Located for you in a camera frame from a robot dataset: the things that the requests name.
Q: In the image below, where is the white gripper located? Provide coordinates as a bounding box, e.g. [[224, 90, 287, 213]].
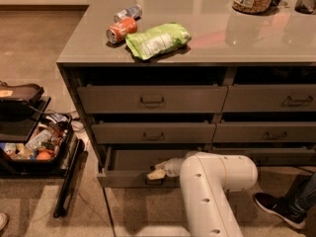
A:
[[147, 158, 184, 180]]

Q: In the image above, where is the grey drawer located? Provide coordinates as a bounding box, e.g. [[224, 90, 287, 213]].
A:
[[213, 121, 316, 143], [98, 147, 187, 189], [222, 84, 316, 113], [77, 86, 227, 114], [211, 147, 316, 166], [92, 122, 215, 144]]

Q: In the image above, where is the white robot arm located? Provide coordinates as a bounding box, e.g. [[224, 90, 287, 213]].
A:
[[147, 151, 258, 237]]

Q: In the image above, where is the grey drawer cabinet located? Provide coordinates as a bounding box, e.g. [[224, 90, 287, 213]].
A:
[[55, 0, 316, 168]]

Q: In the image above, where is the orange fruit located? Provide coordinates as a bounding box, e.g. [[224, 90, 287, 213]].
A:
[[37, 152, 51, 160]]

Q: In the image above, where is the black bin with groceries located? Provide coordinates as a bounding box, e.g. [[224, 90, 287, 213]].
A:
[[0, 114, 73, 175]]

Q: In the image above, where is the green chip bag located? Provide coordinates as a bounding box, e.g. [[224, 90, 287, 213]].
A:
[[125, 23, 192, 60]]

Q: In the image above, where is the black sneaker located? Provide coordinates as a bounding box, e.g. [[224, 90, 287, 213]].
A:
[[254, 193, 305, 230]]

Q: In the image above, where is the orange soda can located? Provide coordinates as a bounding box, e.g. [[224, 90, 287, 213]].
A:
[[107, 17, 137, 43]]

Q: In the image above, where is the blue jeans leg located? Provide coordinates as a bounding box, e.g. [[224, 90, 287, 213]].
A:
[[288, 173, 316, 217]]

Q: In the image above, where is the brown leather bag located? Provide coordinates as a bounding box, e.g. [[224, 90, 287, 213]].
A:
[[0, 82, 44, 106]]

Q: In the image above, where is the white shoe tip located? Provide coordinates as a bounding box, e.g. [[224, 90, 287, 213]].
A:
[[0, 212, 8, 231]]

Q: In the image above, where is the dark glass object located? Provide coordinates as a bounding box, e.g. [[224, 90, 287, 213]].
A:
[[295, 0, 315, 14]]

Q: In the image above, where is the black floor cable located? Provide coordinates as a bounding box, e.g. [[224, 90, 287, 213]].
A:
[[102, 186, 117, 237]]

